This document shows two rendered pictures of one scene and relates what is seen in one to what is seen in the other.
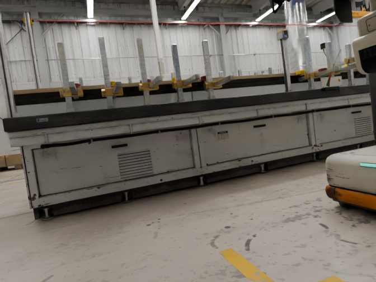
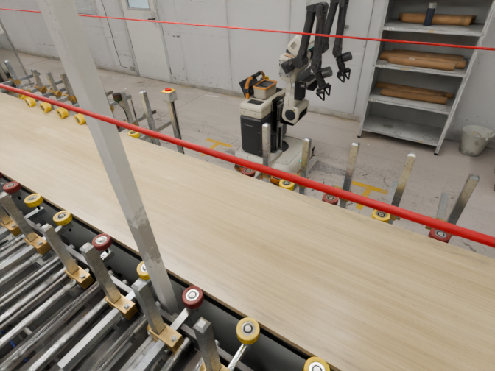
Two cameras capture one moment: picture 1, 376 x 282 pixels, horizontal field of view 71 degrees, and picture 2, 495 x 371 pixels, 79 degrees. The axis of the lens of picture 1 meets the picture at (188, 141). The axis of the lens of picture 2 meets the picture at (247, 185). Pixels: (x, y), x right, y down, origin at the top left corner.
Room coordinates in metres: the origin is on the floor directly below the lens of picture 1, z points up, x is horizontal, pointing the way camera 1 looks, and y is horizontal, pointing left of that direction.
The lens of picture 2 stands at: (3.02, 0.96, 1.93)
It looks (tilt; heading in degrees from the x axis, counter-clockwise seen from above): 38 degrees down; 234
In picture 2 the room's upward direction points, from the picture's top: 3 degrees counter-clockwise
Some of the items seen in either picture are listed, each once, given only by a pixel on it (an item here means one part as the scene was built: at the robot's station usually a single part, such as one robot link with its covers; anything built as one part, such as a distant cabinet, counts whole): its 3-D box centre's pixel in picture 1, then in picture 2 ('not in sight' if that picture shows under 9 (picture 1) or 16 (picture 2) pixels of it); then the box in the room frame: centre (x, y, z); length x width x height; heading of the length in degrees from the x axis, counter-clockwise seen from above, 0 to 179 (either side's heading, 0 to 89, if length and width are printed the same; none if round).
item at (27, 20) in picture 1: (36, 70); not in sight; (2.62, 1.39, 1.25); 0.15 x 0.08 x 1.10; 110
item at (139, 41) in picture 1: (143, 73); (348, 181); (1.85, 0.25, 0.92); 0.04 x 0.04 x 0.48; 20
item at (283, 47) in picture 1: (285, 65); (177, 130); (2.27, -0.92, 0.93); 0.05 x 0.05 x 0.45; 20
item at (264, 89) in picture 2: not in sight; (265, 89); (1.21, -1.20, 0.87); 0.23 x 0.15 x 0.11; 19
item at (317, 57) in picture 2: not in sight; (319, 39); (1.22, -0.58, 1.40); 0.11 x 0.06 x 0.43; 19
